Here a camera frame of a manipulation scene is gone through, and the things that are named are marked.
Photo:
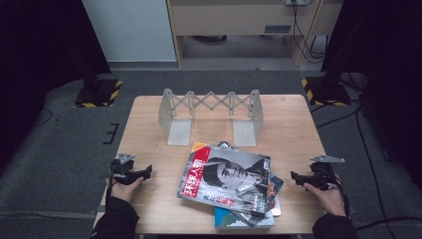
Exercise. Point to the red title portrait magazine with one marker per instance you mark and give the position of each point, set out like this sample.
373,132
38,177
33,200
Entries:
225,179

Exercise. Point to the dark illustrated cover magazine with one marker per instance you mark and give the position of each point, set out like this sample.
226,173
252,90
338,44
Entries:
275,186

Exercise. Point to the white power strip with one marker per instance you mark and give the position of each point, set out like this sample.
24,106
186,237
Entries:
295,2

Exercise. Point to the person's right hand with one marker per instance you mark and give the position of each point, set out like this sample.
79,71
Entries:
331,200

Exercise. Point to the striped edge black stand base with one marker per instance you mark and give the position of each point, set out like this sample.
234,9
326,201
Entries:
326,93
99,94

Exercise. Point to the white panel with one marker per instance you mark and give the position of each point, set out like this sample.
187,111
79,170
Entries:
129,30

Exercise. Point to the light wooden desk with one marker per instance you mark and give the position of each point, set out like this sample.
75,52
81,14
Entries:
232,18

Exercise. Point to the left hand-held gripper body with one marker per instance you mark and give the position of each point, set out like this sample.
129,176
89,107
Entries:
122,171

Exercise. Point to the white caterpillar picture book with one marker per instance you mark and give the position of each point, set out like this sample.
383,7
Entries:
277,209

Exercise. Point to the person's left hand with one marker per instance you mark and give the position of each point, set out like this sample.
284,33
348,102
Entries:
121,191

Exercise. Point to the black curtain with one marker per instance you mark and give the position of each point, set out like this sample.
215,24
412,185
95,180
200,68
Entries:
40,49
388,49

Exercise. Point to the grey expandable metal book rack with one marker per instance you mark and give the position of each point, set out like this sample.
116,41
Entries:
179,131

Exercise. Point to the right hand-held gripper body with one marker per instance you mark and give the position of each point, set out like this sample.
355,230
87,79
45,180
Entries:
323,176

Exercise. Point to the blue hardcover book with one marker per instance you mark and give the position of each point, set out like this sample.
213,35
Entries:
225,221

